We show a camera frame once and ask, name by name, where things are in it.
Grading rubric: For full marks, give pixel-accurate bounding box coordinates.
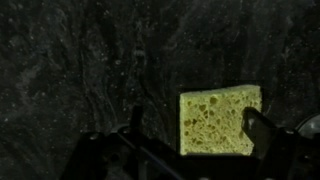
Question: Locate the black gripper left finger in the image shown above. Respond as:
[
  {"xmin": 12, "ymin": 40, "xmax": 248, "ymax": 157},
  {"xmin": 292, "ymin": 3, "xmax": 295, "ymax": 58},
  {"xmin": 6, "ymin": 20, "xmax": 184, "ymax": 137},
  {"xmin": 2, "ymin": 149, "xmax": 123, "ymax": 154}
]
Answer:
[{"xmin": 129, "ymin": 104, "xmax": 145, "ymax": 133}]

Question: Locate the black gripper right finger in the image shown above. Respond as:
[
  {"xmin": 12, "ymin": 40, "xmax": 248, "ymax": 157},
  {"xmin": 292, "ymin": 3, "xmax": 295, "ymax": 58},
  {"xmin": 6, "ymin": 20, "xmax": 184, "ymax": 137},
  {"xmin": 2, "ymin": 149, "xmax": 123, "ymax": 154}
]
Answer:
[{"xmin": 241, "ymin": 107, "xmax": 278, "ymax": 158}]

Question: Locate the yellow sponge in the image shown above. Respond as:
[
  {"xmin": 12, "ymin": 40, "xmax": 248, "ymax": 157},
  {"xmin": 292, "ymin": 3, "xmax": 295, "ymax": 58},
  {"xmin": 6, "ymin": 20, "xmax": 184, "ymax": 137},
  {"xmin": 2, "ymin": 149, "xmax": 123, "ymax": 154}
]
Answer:
[{"xmin": 179, "ymin": 84, "xmax": 263, "ymax": 157}]

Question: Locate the white bowl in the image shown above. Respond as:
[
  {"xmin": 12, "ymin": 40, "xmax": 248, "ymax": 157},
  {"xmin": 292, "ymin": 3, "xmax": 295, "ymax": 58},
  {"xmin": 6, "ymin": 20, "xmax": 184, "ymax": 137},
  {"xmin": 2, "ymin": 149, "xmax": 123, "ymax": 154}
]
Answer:
[{"xmin": 295, "ymin": 113, "xmax": 320, "ymax": 140}]

